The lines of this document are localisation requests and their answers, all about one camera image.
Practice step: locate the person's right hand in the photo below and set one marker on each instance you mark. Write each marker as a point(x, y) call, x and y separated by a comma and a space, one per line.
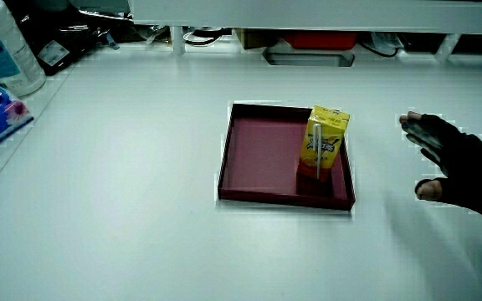
point(467, 167)

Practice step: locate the yellow ice redtea carton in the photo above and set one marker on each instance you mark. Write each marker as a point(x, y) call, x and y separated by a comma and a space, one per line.
point(329, 134)

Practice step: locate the grey metal stand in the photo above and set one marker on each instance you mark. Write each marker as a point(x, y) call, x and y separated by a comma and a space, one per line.
point(308, 58)

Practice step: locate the red box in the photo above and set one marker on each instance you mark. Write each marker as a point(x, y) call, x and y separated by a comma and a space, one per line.
point(319, 39)

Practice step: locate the dark red tray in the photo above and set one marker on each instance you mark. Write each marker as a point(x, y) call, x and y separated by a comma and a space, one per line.
point(262, 159)

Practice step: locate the white shelf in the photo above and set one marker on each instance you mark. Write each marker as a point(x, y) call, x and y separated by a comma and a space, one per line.
point(308, 14)

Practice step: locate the brown cardboard box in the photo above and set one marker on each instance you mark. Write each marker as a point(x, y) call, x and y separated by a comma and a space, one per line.
point(255, 38)

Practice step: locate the black bag with white label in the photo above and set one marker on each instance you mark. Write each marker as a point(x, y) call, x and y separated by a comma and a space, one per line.
point(57, 37)

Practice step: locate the white wipes canister blue label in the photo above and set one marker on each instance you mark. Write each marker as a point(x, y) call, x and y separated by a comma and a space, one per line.
point(4, 54)

